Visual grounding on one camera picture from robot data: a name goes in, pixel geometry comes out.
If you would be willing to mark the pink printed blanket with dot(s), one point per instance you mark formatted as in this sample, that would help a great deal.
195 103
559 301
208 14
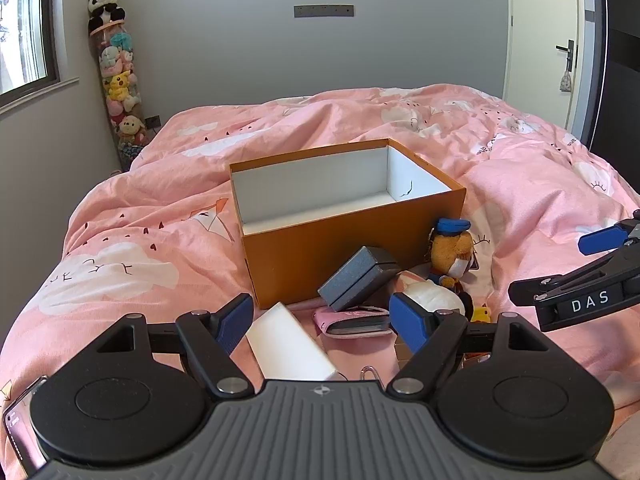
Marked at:
150 200

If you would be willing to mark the orange cardboard box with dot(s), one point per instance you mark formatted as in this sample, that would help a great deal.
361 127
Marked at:
325 255

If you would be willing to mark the window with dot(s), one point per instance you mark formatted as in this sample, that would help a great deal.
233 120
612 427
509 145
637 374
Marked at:
25 20

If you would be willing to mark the dark wardrobe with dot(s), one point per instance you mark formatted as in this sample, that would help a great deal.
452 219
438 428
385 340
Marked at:
622 85

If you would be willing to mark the dark green book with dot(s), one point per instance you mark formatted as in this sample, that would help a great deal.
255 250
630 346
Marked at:
401 349

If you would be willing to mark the white plush toy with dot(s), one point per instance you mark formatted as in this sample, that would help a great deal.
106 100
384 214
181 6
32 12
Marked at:
435 292

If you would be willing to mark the yellow plush toy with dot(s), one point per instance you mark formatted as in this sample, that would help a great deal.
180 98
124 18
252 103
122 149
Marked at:
481 314

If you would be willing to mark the white door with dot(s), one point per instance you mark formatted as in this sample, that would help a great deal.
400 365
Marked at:
540 35

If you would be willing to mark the white long box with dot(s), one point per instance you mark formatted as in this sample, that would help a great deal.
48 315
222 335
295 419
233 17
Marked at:
290 345

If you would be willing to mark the clear tube of plush toys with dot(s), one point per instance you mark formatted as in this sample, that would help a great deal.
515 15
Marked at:
120 90

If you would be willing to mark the grey wall plate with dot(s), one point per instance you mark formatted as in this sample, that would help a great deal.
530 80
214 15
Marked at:
324 11

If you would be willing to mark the silver metal loop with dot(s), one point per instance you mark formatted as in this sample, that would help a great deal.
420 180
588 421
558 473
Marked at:
368 370

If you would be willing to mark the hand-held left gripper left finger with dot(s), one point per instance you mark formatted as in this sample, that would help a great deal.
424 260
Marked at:
236 322

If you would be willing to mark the pink zip pouch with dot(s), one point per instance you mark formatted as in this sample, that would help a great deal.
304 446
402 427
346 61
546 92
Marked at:
330 316

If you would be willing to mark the brown bear plush blue hat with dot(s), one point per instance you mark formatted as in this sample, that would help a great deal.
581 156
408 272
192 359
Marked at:
450 255

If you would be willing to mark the dark grey hinged box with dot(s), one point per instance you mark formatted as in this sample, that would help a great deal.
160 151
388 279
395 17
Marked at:
350 275

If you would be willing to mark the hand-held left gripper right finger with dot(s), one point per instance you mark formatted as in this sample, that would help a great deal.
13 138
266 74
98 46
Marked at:
407 325

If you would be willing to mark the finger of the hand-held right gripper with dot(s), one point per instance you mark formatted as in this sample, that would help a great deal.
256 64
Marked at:
532 291
602 240

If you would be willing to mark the wall socket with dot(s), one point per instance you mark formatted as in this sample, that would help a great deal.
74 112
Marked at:
152 121

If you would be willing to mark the smartphone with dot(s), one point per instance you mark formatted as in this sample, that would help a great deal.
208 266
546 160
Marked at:
17 425

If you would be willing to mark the small hanging pouch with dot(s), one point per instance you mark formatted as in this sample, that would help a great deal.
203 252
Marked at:
565 82

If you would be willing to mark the panda plush toy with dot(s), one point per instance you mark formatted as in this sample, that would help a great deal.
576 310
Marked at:
105 10

